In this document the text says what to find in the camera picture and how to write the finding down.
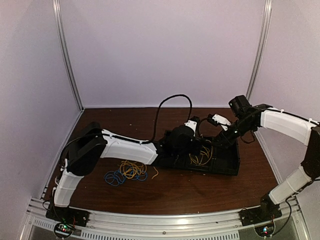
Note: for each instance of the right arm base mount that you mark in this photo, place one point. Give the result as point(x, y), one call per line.
point(259, 214)

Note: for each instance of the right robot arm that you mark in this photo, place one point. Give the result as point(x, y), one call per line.
point(273, 156)

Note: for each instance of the black three-compartment bin tray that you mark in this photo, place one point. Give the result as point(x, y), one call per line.
point(210, 160)

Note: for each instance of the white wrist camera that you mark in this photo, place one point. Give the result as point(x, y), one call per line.
point(219, 120)
point(192, 123)

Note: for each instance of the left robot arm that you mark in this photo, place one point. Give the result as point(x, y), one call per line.
point(81, 155)

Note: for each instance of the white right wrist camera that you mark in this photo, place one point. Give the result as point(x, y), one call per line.
point(219, 120)

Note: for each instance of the aluminium frame post left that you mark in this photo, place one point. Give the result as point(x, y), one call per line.
point(65, 53)

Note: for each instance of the aluminium front rail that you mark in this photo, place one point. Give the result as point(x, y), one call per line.
point(221, 225)

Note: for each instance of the aluminium frame post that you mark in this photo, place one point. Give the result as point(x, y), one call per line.
point(263, 36)
point(65, 53)

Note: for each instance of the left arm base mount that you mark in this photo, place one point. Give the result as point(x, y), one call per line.
point(67, 215)

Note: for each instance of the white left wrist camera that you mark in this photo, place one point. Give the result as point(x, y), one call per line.
point(192, 123)

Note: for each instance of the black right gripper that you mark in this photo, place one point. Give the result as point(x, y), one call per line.
point(224, 138)

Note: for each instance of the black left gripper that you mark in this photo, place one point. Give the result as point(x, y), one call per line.
point(197, 150)

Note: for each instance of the aluminium frame post right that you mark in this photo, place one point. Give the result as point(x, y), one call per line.
point(263, 36)

